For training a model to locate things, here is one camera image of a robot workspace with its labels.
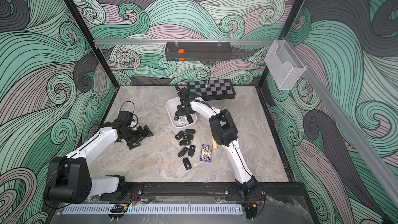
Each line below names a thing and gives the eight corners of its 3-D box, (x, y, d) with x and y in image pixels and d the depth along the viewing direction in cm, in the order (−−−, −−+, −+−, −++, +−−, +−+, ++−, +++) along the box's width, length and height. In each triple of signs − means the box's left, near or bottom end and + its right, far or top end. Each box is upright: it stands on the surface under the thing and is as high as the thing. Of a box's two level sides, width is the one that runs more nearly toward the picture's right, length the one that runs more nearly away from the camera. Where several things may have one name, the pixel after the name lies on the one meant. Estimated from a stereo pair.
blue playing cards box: (199, 160, 85) (199, 159, 83) (201, 145, 91) (202, 143, 90) (211, 162, 85) (211, 161, 83) (212, 146, 91) (212, 145, 89)
